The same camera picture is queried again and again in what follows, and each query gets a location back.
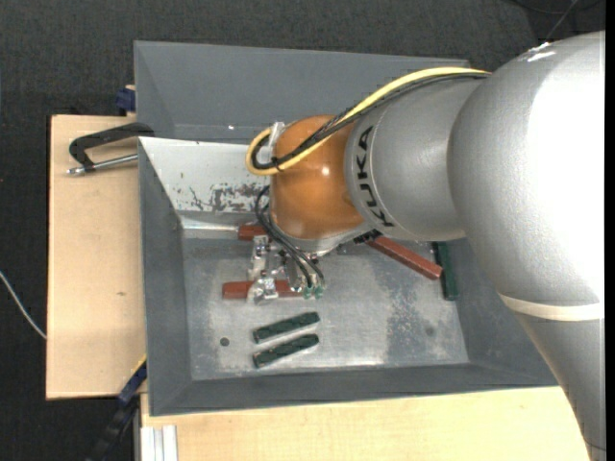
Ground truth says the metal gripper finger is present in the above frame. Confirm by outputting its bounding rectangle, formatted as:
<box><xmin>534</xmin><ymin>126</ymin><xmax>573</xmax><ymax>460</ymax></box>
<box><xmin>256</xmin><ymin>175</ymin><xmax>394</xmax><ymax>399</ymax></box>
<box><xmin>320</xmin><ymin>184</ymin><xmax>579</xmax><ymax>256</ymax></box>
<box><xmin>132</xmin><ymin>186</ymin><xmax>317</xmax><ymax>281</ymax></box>
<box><xmin>246</xmin><ymin>235</ymin><xmax>275</xmax><ymax>280</ymax></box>
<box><xmin>245</xmin><ymin>278</ymin><xmax>282</xmax><ymax>305</ymax></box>

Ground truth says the grey metal bin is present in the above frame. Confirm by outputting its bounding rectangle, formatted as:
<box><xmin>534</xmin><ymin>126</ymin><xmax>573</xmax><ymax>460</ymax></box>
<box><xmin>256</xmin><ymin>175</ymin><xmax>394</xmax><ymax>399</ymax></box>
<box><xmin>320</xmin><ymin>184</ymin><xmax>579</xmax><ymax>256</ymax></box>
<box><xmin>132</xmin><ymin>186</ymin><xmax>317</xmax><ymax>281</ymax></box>
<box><xmin>133</xmin><ymin>39</ymin><xmax>559</xmax><ymax>417</ymax></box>

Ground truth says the brown cardboard board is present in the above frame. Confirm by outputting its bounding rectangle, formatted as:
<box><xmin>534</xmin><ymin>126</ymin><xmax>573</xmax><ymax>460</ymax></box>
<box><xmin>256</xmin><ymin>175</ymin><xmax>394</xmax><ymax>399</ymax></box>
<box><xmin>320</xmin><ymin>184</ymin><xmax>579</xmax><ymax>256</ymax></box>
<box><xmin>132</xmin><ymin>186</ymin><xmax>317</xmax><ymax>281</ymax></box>
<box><xmin>45</xmin><ymin>114</ymin><xmax>148</xmax><ymax>400</ymax></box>

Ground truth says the dark green flat block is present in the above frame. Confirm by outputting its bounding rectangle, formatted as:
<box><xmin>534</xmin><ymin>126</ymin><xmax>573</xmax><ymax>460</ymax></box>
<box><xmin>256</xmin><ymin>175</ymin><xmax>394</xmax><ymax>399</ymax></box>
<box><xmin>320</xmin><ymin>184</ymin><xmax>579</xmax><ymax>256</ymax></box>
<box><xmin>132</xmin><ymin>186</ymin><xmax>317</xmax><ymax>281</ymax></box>
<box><xmin>252</xmin><ymin>333</ymin><xmax>321</xmax><ymax>370</ymax></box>
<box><xmin>433</xmin><ymin>241</ymin><xmax>459</xmax><ymax>303</ymax></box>
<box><xmin>252</xmin><ymin>310</ymin><xmax>322</xmax><ymax>345</ymax></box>

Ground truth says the red-brown flat block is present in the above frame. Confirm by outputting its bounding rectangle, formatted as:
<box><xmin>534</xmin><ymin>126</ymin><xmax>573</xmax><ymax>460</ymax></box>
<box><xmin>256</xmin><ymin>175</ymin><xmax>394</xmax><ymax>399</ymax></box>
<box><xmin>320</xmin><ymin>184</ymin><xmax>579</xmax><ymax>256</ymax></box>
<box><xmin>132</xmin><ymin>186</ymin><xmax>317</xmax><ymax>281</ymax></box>
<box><xmin>221</xmin><ymin>279</ymin><xmax>306</xmax><ymax>302</ymax></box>
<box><xmin>237</xmin><ymin>223</ymin><xmax>269</xmax><ymax>242</ymax></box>
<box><xmin>366</xmin><ymin>235</ymin><xmax>444</xmax><ymax>281</ymax></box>

